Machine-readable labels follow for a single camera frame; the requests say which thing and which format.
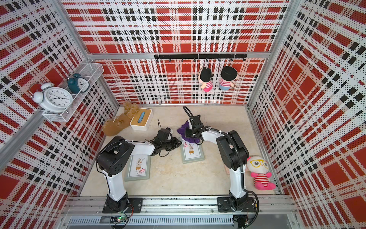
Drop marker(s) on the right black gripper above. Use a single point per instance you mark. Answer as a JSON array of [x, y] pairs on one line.
[[187, 130]]

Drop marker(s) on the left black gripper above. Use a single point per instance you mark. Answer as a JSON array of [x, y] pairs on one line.
[[176, 143]]

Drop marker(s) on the purple microfiber cloth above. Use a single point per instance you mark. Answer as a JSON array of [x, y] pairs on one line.
[[189, 133]]

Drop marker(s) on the green frame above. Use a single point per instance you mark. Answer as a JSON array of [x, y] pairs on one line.
[[191, 152]]

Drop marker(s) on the pink picture frame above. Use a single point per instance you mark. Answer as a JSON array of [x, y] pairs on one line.
[[227, 170]]

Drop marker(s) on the pink object behind right arm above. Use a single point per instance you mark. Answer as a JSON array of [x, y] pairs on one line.
[[259, 171]]

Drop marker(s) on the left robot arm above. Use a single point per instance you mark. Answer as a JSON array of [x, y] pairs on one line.
[[112, 159]]

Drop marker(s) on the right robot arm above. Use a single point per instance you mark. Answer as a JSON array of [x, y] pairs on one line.
[[233, 152]]

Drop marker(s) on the white box wooden lid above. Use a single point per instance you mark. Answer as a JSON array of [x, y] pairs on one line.
[[144, 126]]

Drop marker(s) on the blue object on box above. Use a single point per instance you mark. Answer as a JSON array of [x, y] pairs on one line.
[[141, 117]]

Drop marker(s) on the brown plush toy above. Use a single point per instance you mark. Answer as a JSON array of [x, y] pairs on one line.
[[117, 124]]

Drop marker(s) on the doll pink striped shirt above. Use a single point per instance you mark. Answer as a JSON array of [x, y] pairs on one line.
[[204, 77]]

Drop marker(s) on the doll blue pants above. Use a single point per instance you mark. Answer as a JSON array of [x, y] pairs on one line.
[[228, 75]]

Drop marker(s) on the green circuit board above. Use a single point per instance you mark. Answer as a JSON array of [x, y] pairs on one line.
[[118, 220]]

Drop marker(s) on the teal alarm clock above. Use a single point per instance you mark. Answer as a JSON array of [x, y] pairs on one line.
[[77, 84]]

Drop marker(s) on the white alarm clock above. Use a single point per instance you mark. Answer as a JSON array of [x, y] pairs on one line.
[[53, 99]]

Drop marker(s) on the green frame near arm base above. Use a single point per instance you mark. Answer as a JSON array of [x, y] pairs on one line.
[[138, 168]]

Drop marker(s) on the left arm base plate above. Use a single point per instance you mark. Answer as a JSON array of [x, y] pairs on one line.
[[126, 205]]

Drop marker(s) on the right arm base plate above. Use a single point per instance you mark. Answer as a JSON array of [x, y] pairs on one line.
[[232, 204]]

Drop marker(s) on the black hook rail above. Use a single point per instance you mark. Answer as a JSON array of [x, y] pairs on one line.
[[170, 57]]

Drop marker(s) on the white wire shelf basket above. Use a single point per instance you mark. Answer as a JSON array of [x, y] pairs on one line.
[[91, 72]]

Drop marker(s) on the aluminium front rail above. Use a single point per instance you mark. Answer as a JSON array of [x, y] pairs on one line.
[[181, 205]]

